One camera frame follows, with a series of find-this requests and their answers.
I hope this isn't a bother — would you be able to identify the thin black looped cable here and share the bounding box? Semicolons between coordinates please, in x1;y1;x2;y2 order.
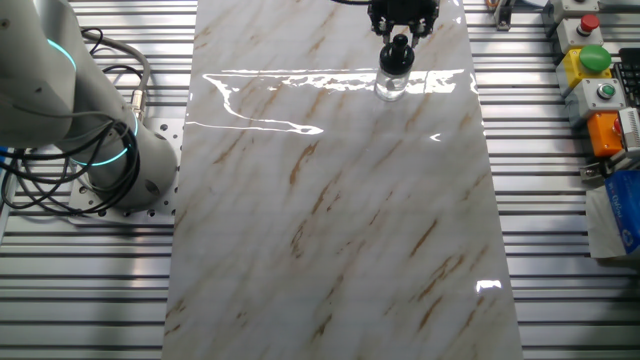
82;27;147;84

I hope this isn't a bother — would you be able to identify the blue white tissue packet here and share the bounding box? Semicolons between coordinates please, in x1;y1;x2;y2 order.
584;169;640;261

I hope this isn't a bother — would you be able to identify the plain grey button box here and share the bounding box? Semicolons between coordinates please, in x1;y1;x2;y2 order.
549;0;600;24

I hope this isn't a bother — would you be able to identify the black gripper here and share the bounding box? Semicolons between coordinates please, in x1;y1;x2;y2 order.
368;0;440;50

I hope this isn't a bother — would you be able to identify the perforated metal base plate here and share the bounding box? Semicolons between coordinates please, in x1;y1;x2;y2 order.
67;117;184;221

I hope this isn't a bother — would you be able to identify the upright metal bracket piece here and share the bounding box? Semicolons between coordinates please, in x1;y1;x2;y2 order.
492;0;516;31

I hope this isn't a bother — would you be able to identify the grey finned metal device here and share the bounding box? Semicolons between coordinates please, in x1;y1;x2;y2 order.
617;107;640;161

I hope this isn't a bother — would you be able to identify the thick grey cable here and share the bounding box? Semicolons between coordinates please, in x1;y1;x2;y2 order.
82;29;153;122

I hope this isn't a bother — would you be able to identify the orange button box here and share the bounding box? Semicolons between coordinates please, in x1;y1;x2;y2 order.
586;112;625;159

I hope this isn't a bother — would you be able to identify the red button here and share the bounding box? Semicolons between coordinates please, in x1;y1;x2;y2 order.
556;13;604;54

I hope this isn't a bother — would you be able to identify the black base cable bundle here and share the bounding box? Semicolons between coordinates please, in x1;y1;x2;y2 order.
0;119;142;219

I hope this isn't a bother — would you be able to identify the grey box small green button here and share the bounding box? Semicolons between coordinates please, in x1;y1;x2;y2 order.
574;78;627;119

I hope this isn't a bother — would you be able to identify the black keyboard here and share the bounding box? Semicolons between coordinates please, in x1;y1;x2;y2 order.
612;47;640;109

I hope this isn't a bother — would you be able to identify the clear glass jar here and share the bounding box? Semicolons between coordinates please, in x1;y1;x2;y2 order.
374;68;411;103

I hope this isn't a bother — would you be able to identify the yellow box green button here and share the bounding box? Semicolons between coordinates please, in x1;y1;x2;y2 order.
556;44;614;92

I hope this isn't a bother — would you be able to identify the small metal clamp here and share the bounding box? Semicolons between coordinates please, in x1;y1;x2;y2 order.
578;159;606;182

